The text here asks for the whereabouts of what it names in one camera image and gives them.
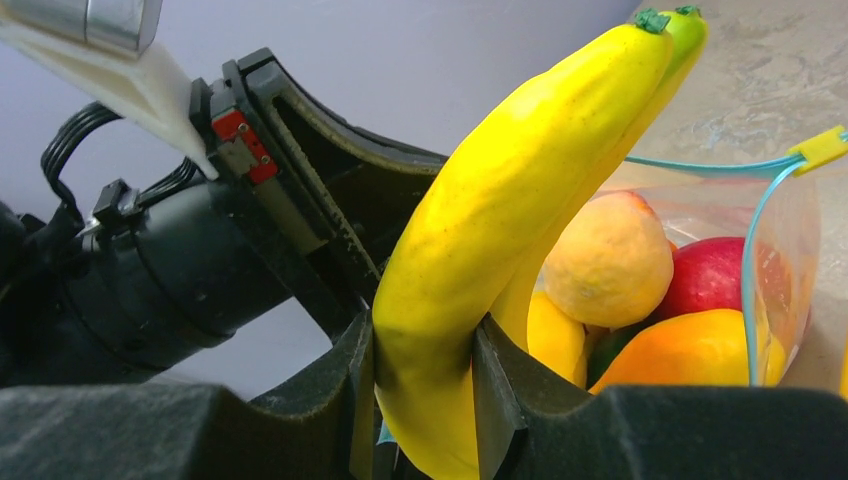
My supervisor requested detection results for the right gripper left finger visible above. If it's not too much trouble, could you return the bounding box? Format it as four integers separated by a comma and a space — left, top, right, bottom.
1, 314, 374, 479

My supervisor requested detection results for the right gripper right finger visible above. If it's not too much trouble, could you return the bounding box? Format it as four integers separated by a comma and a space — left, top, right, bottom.
472, 319, 847, 479

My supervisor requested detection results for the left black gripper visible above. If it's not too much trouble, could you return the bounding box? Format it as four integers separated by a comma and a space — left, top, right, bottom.
1, 48, 445, 386

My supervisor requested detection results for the yellow lemon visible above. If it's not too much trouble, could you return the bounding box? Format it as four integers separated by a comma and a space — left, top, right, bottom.
527, 291, 587, 389

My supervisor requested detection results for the green avocado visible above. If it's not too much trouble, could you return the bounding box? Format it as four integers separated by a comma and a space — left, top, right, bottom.
586, 321, 650, 387

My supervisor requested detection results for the yellow peach with leaf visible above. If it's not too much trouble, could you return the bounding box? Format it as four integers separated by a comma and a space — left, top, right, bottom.
542, 191, 674, 329

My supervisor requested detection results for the orange yellow mango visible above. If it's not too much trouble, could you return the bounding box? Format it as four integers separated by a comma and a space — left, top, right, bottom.
589, 309, 751, 394

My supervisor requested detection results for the yellow banana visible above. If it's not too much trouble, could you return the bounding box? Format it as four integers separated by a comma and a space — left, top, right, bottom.
371, 6, 708, 479

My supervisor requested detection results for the red apple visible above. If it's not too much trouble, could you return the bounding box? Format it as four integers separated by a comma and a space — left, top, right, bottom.
653, 237, 814, 333

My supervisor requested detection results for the clear zip top bag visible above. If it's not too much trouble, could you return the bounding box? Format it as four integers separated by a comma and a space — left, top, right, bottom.
582, 124, 848, 392

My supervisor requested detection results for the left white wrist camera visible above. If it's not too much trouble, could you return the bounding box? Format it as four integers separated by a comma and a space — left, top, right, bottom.
1, 0, 218, 180

